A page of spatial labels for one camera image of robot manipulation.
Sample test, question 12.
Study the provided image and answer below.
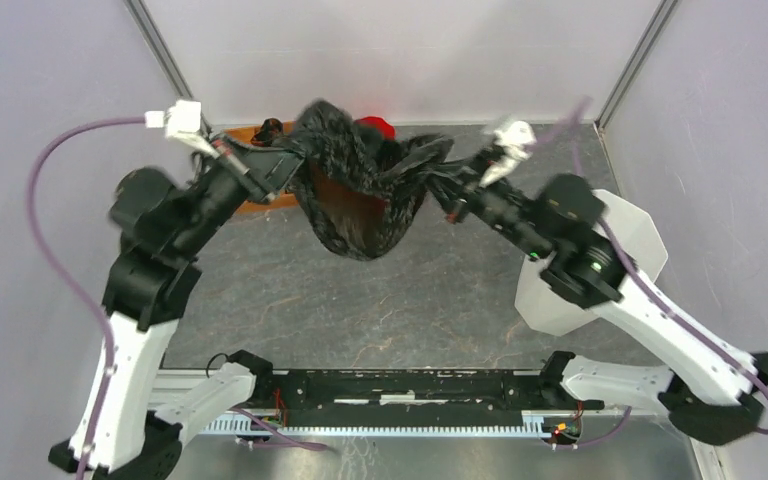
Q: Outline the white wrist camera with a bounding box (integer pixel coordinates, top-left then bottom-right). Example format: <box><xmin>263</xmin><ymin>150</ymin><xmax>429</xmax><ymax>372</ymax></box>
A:
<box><xmin>479</xmin><ymin>117</ymin><xmax>537</xmax><ymax>188</ymax></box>
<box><xmin>144</xmin><ymin>99</ymin><xmax>219</xmax><ymax>158</ymax></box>

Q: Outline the right aluminium corner post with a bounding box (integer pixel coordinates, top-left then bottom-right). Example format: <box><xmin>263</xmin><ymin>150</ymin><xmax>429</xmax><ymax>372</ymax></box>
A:
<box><xmin>594</xmin><ymin>0</ymin><xmax>680</xmax><ymax>133</ymax></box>

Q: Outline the white plastic trash bin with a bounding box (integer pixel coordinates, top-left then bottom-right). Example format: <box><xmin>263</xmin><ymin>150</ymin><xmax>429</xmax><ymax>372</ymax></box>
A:
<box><xmin>514</xmin><ymin>189</ymin><xmax>668</xmax><ymax>336</ymax></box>

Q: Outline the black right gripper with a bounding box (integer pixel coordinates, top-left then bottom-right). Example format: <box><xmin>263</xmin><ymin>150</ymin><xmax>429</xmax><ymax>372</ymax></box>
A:
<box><xmin>411</xmin><ymin>145</ymin><xmax>549</xmax><ymax>259</ymax></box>

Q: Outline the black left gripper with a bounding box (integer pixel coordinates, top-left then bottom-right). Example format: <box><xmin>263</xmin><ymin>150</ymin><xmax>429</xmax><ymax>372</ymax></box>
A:
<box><xmin>176</xmin><ymin>129</ymin><xmax>314</xmax><ymax>255</ymax></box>

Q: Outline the left aluminium corner post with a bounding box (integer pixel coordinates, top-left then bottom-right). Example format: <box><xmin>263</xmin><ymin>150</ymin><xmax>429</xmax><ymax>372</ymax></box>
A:
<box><xmin>124</xmin><ymin>0</ymin><xmax>195</xmax><ymax>100</ymax></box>

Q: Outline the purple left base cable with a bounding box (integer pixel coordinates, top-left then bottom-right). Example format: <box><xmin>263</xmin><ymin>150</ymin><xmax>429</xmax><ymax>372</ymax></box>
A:
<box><xmin>231</xmin><ymin>408</ymin><xmax>334</xmax><ymax>454</ymax></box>

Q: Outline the wooden compartment tray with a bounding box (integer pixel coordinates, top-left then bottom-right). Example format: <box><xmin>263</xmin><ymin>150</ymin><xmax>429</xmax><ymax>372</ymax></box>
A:
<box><xmin>224</xmin><ymin>124</ymin><xmax>302</xmax><ymax>216</ymax></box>

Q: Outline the white slotted cable duct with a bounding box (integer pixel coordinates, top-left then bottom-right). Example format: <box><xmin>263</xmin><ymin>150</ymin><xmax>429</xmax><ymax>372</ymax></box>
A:
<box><xmin>201</xmin><ymin>413</ymin><xmax>580</xmax><ymax>440</ymax></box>

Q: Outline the black plastic trash bag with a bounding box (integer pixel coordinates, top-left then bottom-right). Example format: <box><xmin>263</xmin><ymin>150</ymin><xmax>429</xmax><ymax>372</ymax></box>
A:
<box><xmin>275</xmin><ymin>99</ymin><xmax>454</xmax><ymax>261</ymax></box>

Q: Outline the aluminium corner post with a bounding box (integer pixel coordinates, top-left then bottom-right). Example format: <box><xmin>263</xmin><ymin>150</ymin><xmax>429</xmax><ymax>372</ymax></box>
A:
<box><xmin>594</xmin><ymin>0</ymin><xmax>680</xmax><ymax>133</ymax></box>
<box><xmin>124</xmin><ymin>0</ymin><xmax>195</xmax><ymax>100</ymax></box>

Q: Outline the red cloth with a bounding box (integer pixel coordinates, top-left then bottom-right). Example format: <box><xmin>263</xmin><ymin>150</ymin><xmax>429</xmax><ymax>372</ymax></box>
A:
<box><xmin>355</xmin><ymin>116</ymin><xmax>396</xmax><ymax>140</ymax></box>

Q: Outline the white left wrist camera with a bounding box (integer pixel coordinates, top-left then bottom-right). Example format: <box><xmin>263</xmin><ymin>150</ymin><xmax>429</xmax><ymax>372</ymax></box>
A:
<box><xmin>144</xmin><ymin>99</ymin><xmax>219</xmax><ymax>158</ymax></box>

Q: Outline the black bag roll left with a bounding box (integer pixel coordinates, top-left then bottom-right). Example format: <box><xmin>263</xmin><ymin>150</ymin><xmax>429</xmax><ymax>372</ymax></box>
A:
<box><xmin>249</xmin><ymin>118</ymin><xmax>284</xmax><ymax>147</ymax></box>

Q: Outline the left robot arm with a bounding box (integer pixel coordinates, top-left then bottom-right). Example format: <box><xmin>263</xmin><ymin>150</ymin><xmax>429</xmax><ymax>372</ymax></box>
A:
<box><xmin>48</xmin><ymin>139</ymin><xmax>302</xmax><ymax>479</ymax></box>

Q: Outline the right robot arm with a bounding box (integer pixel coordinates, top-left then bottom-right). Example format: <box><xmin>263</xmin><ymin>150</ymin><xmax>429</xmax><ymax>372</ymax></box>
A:
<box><xmin>428</xmin><ymin>152</ymin><xmax>768</xmax><ymax>446</ymax></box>

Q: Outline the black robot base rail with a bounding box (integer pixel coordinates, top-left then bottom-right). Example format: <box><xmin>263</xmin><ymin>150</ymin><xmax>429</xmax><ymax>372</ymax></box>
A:
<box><xmin>208</xmin><ymin>350</ymin><xmax>605</xmax><ymax>427</ymax></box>

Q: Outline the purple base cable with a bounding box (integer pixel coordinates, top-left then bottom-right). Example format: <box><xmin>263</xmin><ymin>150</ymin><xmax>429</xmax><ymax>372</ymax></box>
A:
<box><xmin>231</xmin><ymin>408</ymin><xmax>334</xmax><ymax>454</ymax></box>
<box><xmin>552</xmin><ymin>402</ymin><xmax>634</xmax><ymax>452</ymax></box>

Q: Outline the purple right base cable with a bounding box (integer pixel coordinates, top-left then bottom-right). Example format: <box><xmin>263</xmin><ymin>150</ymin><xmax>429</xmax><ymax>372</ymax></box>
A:
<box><xmin>552</xmin><ymin>402</ymin><xmax>634</xmax><ymax>452</ymax></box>

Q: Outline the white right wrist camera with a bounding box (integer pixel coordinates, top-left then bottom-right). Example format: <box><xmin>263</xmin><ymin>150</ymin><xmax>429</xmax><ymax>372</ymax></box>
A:
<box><xmin>479</xmin><ymin>117</ymin><xmax>537</xmax><ymax>188</ymax></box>

